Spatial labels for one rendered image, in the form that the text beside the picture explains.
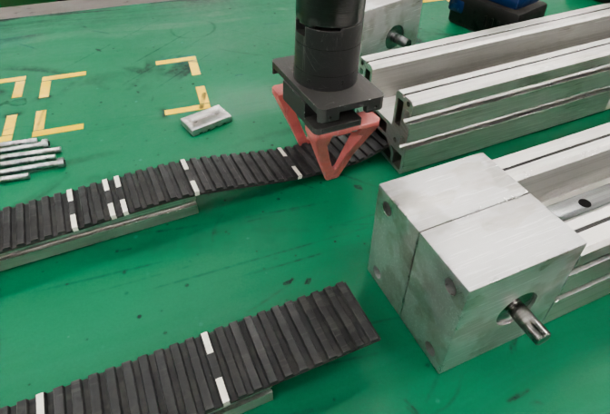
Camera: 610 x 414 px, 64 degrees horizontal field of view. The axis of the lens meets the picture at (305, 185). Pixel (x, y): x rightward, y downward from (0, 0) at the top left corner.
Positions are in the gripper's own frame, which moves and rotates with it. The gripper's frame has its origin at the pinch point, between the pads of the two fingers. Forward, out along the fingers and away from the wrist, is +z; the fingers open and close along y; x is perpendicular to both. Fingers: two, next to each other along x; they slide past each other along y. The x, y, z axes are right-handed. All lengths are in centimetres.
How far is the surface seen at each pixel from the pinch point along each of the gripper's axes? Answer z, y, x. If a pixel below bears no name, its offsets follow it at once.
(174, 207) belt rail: 0.6, -0.8, 15.3
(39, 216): -1.2, 0.7, 26.0
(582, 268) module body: -5.3, -24.3, -6.7
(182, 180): -2.0, -0.5, 14.2
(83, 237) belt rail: 0.8, -1.1, 23.2
